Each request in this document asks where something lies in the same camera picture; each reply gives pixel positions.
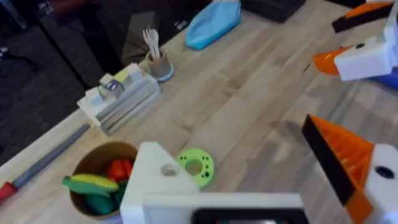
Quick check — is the green disc with holes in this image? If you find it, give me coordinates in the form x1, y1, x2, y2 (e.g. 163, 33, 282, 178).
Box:
176, 147, 216, 189

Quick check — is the black box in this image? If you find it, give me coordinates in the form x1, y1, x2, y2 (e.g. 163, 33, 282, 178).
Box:
240, 0, 307, 24

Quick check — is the brown tub with toy vegetables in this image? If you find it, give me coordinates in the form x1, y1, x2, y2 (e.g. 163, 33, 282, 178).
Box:
62, 141, 139, 221

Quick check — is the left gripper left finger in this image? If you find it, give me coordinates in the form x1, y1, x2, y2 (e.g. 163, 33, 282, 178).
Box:
119, 142, 200, 224

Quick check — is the light blue soft bag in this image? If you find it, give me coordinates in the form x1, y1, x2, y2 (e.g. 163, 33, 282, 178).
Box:
185, 0, 243, 51

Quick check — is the cup with wooden cutlery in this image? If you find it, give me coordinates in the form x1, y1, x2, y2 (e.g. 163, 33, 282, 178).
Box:
142, 28, 175, 83

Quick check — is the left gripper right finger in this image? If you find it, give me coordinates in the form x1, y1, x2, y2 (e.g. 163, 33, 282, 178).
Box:
302, 114, 398, 224

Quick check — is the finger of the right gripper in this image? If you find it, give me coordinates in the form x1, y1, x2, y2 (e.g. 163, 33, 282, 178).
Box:
331, 1, 396, 34
312, 35, 398, 82

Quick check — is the grey rod with red handle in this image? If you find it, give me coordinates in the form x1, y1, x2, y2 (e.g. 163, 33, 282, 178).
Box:
0, 123, 91, 203

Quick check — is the dark brown paper bag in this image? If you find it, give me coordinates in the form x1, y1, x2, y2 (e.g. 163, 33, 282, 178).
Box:
121, 11, 161, 67

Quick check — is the white box with small blocks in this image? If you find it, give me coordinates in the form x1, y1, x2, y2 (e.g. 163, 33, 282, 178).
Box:
76, 63, 162, 137

